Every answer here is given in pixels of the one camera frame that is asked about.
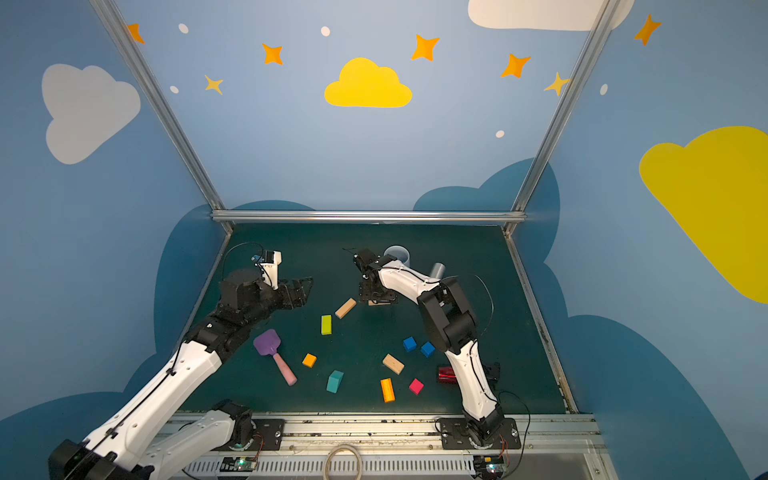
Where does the silver spray bottle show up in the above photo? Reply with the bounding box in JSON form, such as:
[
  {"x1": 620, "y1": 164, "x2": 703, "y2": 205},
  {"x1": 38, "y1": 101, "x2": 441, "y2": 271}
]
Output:
[{"x1": 429, "y1": 262, "x2": 446, "y2": 282}]

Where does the aluminium left corner post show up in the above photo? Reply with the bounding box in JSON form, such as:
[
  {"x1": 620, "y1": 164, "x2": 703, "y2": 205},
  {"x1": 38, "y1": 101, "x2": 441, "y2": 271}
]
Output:
[{"x1": 89, "y1": 0, "x2": 225, "y2": 213}]

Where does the blue cube left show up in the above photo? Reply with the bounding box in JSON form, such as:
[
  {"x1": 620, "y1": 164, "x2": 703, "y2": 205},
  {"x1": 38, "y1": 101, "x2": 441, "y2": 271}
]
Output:
[{"x1": 403, "y1": 337, "x2": 417, "y2": 352}]

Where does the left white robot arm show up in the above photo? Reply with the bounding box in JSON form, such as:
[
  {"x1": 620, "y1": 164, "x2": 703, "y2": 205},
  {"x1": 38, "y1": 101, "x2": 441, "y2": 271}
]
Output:
[{"x1": 48, "y1": 267, "x2": 313, "y2": 479}]

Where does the aluminium corner post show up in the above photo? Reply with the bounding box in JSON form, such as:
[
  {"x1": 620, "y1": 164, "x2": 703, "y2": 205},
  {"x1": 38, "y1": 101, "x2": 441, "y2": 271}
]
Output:
[
  {"x1": 89, "y1": 0, "x2": 225, "y2": 213},
  {"x1": 504, "y1": 0, "x2": 622, "y2": 240}
]

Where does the green circuit board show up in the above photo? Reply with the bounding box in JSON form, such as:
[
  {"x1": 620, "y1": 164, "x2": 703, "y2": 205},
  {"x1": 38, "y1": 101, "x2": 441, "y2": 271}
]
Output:
[
  {"x1": 219, "y1": 457, "x2": 258, "y2": 474},
  {"x1": 472, "y1": 456, "x2": 507, "y2": 480}
]

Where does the teal block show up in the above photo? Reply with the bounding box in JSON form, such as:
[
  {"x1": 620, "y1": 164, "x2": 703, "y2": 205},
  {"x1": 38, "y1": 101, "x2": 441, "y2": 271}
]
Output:
[{"x1": 326, "y1": 370, "x2": 344, "y2": 394}]

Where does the left green circuit board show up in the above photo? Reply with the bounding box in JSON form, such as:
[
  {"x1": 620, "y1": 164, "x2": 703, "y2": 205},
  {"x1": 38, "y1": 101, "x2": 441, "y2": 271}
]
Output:
[{"x1": 219, "y1": 457, "x2": 258, "y2": 474}]

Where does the tan wood block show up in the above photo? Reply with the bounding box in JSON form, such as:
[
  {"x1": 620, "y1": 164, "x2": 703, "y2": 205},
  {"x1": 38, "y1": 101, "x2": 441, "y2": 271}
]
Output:
[{"x1": 382, "y1": 354, "x2": 405, "y2": 375}]

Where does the beige cable loop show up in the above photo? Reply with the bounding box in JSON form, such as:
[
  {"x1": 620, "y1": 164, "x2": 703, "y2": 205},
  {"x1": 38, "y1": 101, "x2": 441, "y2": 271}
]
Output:
[{"x1": 323, "y1": 442, "x2": 365, "y2": 480}]

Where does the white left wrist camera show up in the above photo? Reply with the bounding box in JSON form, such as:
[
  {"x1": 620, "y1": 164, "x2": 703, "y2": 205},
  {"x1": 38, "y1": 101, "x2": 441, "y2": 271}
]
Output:
[{"x1": 251, "y1": 250, "x2": 282, "y2": 290}]

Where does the front aluminium rail base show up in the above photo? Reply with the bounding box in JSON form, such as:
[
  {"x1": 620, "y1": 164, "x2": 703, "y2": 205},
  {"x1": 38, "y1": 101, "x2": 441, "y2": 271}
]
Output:
[{"x1": 174, "y1": 412, "x2": 618, "y2": 479}]

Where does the magenta cube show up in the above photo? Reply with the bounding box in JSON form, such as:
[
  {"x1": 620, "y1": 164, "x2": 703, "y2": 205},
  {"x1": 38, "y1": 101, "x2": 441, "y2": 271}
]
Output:
[{"x1": 409, "y1": 379, "x2": 424, "y2": 395}]

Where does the aluminium right corner post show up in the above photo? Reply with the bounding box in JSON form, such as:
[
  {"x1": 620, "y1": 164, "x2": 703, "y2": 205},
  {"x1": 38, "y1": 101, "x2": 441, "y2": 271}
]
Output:
[{"x1": 504, "y1": 0, "x2": 622, "y2": 240}]

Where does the orange yellow block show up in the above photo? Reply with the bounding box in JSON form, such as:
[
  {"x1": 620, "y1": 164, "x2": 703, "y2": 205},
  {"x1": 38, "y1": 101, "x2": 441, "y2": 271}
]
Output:
[{"x1": 380, "y1": 378, "x2": 396, "y2": 403}]

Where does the purple pink toy spatula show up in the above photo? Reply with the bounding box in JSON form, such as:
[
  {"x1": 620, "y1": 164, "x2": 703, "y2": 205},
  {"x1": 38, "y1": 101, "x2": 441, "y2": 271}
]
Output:
[{"x1": 253, "y1": 329, "x2": 297, "y2": 386}]

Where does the blue cube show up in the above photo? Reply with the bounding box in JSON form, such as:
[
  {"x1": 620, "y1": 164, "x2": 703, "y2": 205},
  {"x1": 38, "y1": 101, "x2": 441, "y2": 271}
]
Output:
[
  {"x1": 420, "y1": 341, "x2": 436, "y2": 358},
  {"x1": 403, "y1": 337, "x2": 417, "y2": 352}
]

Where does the lime green block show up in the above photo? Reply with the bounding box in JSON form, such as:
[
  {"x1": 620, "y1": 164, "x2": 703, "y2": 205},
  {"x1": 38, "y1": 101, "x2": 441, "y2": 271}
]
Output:
[{"x1": 321, "y1": 315, "x2": 333, "y2": 336}]

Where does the red spray bottle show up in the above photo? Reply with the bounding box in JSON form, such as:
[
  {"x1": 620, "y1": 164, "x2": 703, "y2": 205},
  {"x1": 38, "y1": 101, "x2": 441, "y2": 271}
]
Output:
[{"x1": 437, "y1": 365, "x2": 458, "y2": 385}]

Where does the blue cube right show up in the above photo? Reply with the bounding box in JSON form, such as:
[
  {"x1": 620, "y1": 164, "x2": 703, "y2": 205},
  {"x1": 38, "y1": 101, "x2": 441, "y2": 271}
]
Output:
[{"x1": 420, "y1": 341, "x2": 436, "y2": 358}]

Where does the right green circuit board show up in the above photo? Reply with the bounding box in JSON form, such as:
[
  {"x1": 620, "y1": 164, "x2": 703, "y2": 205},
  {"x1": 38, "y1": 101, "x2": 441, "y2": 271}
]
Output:
[{"x1": 472, "y1": 456, "x2": 507, "y2": 480}]

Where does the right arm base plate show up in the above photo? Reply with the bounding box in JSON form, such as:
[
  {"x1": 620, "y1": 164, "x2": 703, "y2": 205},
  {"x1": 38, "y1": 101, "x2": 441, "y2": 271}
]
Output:
[{"x1": 435, "y1": 417, "x2": 523, "y2": 450}]

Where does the small orange cube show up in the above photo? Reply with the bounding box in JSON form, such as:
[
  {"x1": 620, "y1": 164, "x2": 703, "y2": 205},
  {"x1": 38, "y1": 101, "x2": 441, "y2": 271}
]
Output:
[{"x1": 302, "y1": 353, "x2": 317, "y2": 368}]

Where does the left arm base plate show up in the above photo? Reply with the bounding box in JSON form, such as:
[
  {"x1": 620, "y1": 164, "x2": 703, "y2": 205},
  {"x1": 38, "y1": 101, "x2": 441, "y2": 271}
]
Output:
[{"x1": 216, "y1": 418, "x2": 285, "y2": 453}]

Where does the light blue ceramic mug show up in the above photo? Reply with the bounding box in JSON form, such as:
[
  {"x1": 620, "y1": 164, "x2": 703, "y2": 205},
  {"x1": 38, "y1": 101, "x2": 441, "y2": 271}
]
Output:
[{"x1": 384, "y1": 245, "x2": 410, "y2": 267}]

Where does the aluminium back frame rail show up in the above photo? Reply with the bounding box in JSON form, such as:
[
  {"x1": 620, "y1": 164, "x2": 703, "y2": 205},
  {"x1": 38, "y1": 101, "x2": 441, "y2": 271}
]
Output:
[{"x1": 211, "y1": 210, "x2": 526, "y2": 224}]

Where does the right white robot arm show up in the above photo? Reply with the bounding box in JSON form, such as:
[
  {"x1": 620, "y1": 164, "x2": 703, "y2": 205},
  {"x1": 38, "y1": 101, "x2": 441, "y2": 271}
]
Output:
[{"x1": 353, "y1": 249, "x2": 504, "y2": 447}]

